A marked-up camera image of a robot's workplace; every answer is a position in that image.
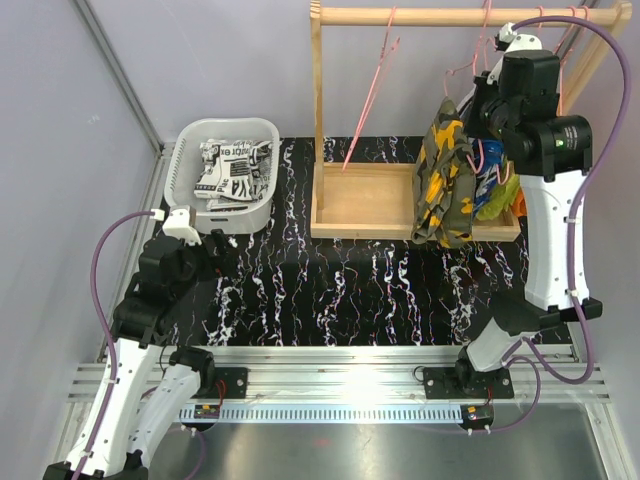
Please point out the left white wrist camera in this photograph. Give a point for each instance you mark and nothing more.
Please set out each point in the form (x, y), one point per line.
(179, 223)

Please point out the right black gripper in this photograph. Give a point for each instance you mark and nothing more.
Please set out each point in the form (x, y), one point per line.
(473, 126)

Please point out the black marble mat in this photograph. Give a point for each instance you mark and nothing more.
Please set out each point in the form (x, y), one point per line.
(290, 289)

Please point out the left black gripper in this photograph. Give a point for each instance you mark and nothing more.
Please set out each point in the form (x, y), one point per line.
(222, 247)

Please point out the camouflage yellow trousers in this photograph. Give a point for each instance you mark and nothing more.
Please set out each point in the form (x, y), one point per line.
(443, 182)

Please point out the wooden clothes rack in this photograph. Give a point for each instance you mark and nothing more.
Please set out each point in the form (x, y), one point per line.
(373, 201)

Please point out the pink wire hanger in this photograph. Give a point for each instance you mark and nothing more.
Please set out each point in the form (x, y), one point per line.
(460, 109)
(570, 39)
(388, 49)
(487, 30)
(541, 12)

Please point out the aluminium rail frame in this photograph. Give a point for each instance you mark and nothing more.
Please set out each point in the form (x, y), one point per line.
(367, 375)

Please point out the lime green trousers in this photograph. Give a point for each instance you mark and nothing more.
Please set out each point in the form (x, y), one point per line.
(500, 200)

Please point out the newspaper print trousers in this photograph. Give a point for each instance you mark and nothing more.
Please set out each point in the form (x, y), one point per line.
(235, 173)

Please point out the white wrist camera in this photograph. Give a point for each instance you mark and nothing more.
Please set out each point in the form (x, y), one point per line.
(509, 40)
(179, 223)

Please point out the orange trousers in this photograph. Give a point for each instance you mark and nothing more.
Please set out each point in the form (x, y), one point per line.
(518, 206)

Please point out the blue patterned trousers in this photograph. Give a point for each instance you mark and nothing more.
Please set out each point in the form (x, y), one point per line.
(488, 156)

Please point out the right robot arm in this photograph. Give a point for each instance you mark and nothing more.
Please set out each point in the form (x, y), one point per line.
(552, 155)

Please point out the white plastic basket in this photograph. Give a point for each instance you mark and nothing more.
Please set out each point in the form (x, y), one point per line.
(185, 167)

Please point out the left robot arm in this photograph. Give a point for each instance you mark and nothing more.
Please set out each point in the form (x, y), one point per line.
(125, 427)

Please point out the white slotted cable duct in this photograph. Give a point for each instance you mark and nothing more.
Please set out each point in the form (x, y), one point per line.
(321, 414)

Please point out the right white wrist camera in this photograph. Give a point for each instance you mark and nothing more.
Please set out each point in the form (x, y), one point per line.
(509, 40)

